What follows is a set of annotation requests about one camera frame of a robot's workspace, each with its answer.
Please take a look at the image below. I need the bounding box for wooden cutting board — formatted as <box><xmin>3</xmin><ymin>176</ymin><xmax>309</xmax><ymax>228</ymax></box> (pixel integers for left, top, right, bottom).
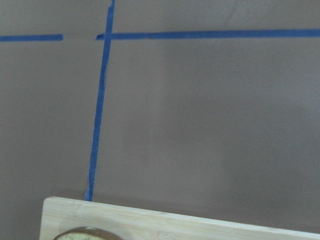
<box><xmin>39</xmin><ymin>196</ymin><xmax>320</xmax><ymax>240</ymax></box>

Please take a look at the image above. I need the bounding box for bread slice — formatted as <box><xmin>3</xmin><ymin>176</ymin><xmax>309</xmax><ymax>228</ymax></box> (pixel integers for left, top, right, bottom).
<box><xmin>53</xmin><ymin>226</ymin><xmax>122</xmax><ymax>240</ymax></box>

